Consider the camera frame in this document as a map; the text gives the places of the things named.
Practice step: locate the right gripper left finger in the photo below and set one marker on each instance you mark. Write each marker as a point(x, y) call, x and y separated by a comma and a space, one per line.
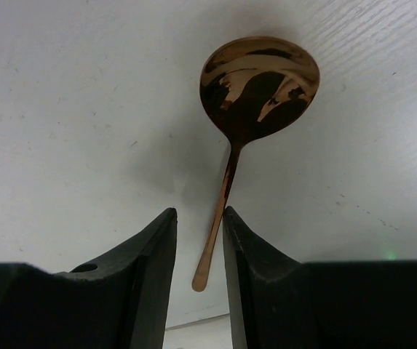
point(117, 300)

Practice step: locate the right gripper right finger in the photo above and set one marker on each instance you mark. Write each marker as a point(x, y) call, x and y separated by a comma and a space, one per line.
point(278, 302)

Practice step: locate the copper spoon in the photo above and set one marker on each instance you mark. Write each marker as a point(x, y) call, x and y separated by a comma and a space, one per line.
point(251, 88)

